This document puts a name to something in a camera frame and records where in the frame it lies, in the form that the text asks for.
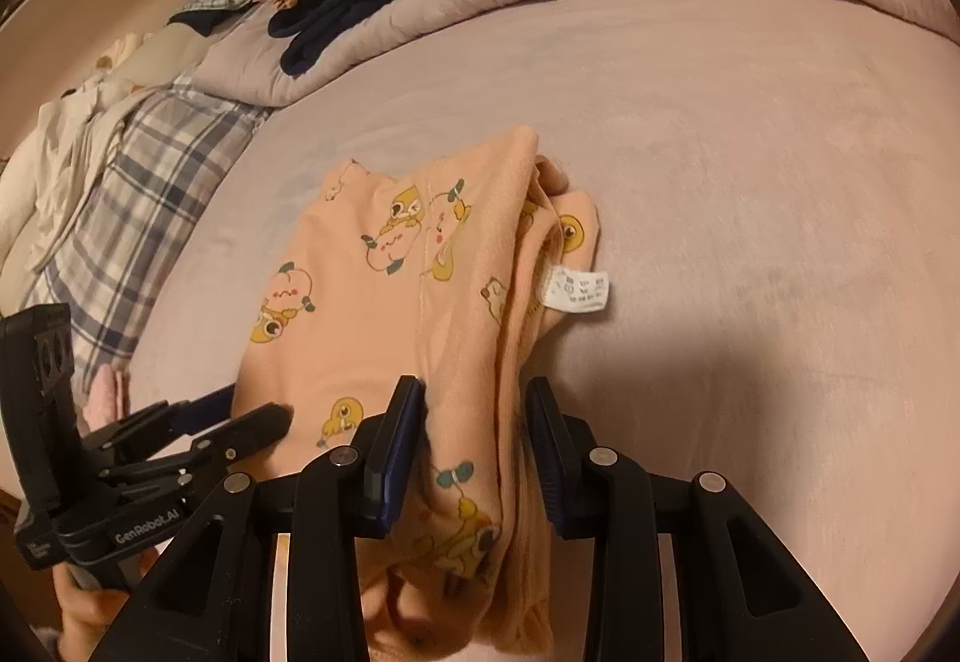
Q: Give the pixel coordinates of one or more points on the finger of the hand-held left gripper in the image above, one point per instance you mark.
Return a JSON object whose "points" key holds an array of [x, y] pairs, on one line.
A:
{"points": [[255, 429], [202, 411]]}

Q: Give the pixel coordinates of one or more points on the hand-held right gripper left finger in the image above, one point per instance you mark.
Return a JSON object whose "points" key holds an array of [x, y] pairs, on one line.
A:
{"points": [[396, 456]]}

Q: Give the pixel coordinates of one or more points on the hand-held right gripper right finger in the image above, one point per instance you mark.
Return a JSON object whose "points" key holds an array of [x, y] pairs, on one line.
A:
{"points": [[551, 456]]}

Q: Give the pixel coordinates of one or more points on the orange cartoon print shirt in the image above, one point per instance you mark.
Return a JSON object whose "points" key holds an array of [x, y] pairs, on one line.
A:
{"points": [[360, 332]]}

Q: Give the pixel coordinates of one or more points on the dark navy clothes pile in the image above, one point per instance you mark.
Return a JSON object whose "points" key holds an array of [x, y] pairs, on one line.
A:
{"points": [[337, 9]]}

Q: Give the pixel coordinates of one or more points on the person's left hand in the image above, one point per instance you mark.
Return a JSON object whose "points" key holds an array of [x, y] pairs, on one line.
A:
{"points": [[86, 617]]}

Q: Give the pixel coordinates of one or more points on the plaid blanket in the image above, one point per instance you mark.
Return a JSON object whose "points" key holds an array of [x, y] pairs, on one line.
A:
{"points": [[142, 197]]}

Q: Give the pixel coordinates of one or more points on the white crumpled cloth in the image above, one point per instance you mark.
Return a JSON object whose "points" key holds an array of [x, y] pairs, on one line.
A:
{"points": [[52, 159]]}

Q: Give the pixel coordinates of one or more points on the cream plush pillow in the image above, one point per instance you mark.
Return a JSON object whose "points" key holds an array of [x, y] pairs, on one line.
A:
{"points": [[124, 50]]}

